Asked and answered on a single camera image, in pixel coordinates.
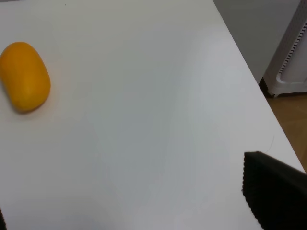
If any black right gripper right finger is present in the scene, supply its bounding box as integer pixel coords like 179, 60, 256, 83
242, 151, 307, 230

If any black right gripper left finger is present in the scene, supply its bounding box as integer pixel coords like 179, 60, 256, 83
0, 209, 7, 230

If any white appliance with vents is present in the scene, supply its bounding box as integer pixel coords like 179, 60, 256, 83
263, 0, 307, 97

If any yellow mango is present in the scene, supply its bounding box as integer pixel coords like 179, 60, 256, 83
0, 42, 51, 113

